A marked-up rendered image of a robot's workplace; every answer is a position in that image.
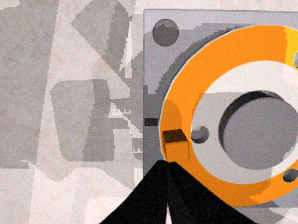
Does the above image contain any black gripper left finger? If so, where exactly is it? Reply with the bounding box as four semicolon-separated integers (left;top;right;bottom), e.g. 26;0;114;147
99;160;168;224

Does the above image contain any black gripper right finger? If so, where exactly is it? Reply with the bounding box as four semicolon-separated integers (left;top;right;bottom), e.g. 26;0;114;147
166;160;258;224

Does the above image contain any orange round plate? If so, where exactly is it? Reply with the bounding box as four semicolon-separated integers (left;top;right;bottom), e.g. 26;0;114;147
157;24;298;206

